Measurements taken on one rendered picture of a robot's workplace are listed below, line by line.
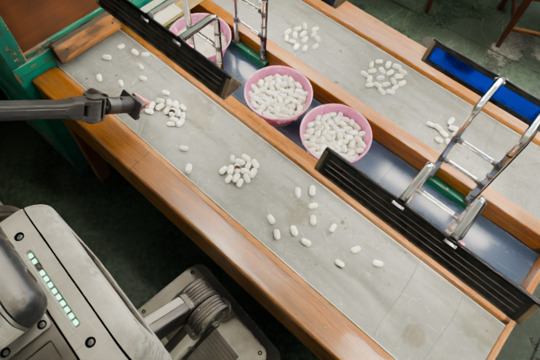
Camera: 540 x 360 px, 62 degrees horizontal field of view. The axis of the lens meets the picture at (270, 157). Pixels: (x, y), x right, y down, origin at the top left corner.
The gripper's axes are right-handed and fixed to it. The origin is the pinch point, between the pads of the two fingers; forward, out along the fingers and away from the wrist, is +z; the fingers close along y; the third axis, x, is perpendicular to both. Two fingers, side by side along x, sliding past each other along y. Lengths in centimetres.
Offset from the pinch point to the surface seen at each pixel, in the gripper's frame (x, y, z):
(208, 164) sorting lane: 6.2, -30.2, 5.2
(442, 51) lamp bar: -64, -72, 33
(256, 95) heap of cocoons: -16.3, -21.2, 31.9
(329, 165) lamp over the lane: -26, -71, -9
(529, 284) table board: -18, -135, 35
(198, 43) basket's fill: -18.5, 15.7, 35.0
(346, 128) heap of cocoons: -24, -57, 40
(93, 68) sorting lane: 6.2, 35.2, 4.6
